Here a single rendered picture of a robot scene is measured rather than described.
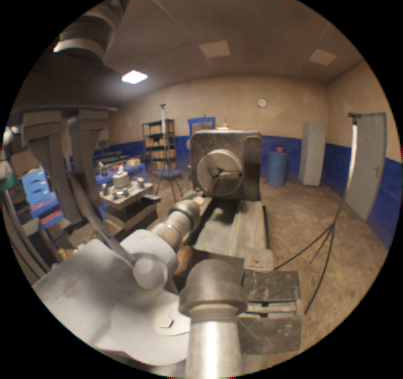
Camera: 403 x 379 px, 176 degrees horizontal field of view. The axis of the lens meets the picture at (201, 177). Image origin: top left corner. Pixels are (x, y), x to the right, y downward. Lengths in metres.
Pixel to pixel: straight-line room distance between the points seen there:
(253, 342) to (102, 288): 0.37
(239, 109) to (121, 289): 4.26
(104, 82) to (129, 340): 0.24
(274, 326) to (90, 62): 0.59
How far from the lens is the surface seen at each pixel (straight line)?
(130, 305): 0.16
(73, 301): 0.20
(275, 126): 4.25
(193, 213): 0.33
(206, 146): 0.91
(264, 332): 0.44
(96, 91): 0.15
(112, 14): 0.19
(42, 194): 2.10
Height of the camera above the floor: 1.30
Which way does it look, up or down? 18 degrees down
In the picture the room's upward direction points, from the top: 2 degrees counter-clockwise
